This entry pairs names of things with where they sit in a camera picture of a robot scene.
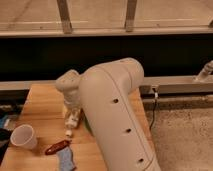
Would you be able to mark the red brown chili pepper toy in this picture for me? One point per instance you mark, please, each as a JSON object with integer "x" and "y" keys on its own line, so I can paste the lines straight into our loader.
{"x": 57, "y": 147}

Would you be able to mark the white plastic bottle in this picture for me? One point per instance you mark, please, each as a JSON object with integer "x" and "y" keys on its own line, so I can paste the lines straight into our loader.
{"x": 72, "y": 119}

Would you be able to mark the green ceramic bowl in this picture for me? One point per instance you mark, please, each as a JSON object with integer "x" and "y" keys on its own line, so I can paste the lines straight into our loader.
{"x": 87, "y": 125}

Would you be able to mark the white plastic cup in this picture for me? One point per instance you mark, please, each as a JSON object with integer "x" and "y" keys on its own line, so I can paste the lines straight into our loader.
{"x": 24, "y": 136}

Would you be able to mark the dark objects at table edge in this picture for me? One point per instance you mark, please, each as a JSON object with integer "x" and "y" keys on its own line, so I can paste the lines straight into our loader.
{"x": 5, "y": 133}

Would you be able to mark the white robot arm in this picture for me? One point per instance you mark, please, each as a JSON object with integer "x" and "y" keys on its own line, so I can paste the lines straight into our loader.
{"x": 101, "y": 92}

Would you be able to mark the blue sponge cloth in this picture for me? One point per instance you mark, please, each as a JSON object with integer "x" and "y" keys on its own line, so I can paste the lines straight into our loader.
{"x": 66, "y": 162}

